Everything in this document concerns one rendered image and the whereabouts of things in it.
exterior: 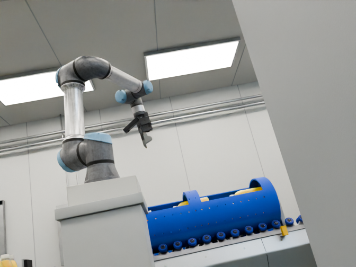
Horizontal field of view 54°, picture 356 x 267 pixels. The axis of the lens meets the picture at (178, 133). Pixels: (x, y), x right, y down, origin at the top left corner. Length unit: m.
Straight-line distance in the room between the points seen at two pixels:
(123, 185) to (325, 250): 1.06
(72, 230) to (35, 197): 4.30
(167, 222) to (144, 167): 3.62
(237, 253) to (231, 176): 3.62
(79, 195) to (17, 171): 4.46
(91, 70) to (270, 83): 1.34
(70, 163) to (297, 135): 1.30
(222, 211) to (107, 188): 0.69
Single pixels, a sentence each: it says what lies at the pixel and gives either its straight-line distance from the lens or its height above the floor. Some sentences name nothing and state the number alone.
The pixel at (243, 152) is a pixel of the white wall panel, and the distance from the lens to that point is 5.56.
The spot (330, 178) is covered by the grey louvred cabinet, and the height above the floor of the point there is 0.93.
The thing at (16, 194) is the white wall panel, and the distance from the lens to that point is 5.76.
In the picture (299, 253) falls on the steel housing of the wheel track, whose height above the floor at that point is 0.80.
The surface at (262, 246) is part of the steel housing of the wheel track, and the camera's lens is 1.90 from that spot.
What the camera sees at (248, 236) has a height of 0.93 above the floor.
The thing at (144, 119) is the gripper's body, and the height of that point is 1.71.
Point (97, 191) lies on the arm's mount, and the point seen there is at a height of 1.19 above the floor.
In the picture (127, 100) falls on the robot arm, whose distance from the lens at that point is 2.05.
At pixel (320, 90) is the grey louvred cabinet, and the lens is 0.33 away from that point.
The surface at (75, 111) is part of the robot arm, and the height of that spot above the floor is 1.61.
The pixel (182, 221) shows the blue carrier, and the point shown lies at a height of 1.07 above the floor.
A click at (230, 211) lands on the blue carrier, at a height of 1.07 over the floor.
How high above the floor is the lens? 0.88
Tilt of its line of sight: 20 degrees up
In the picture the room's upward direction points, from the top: 12 degrees counter-clockwise
